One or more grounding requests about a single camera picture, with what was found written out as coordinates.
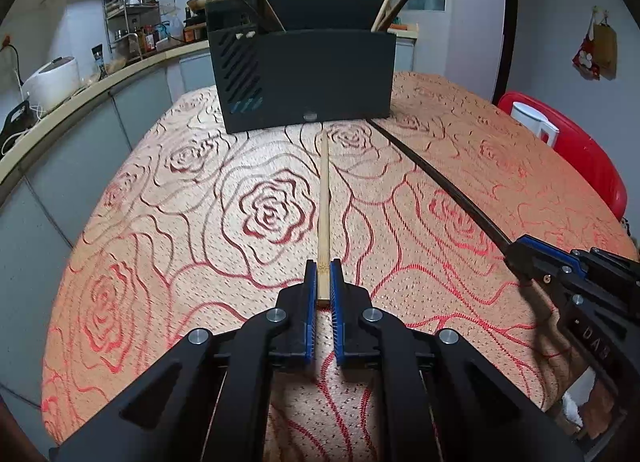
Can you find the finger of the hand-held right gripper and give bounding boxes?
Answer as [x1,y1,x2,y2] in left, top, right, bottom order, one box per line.
[515,235,589,277]
[504,241,568,288]

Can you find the white refrigerator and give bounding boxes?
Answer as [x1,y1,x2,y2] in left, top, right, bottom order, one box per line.
[380,0,516,98]

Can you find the red patterned hanging bag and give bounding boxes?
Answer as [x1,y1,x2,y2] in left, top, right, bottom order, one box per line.
[572,25,601,80]

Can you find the red chair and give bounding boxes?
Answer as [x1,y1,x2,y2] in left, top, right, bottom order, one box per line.
[497,91,628,220]

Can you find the white rice cooker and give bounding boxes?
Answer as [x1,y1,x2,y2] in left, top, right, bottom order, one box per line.
[22,56,82,110]

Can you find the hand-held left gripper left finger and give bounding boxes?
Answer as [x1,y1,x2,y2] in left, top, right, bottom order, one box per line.
[49,258,318,462]

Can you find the kitchen counter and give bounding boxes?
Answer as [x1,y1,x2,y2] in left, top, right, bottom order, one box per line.
[0,40,211,203]

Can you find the metal spice rack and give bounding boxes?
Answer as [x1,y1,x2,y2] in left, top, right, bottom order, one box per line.
[102,0,168,60]

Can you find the black capped bottle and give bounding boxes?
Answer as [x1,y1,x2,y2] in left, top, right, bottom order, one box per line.
[90,44,107,80]

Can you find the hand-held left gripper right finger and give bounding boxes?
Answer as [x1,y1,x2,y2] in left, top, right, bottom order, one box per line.
[329,258,586,462]

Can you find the white furry cushion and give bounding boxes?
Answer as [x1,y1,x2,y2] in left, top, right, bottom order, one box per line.
[562,394,583,428]

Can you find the black appliance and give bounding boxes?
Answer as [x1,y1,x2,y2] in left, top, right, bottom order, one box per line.
[0,101,33,140]

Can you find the thin black chopstick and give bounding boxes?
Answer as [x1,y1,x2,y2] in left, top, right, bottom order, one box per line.
[370,118,513,255]

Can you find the black utensil holder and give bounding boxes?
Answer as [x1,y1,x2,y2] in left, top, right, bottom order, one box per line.
[205,0,397,134]

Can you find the white cup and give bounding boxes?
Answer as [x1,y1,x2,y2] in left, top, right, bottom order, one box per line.
[510,102,561,148]

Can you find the brown hanging bag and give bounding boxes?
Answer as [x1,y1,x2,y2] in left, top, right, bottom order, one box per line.
[592,22,618,78]

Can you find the light bamboo chopstick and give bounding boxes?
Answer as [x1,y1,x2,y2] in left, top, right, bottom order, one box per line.
[315,133,333,304]
[374,0,404,33]

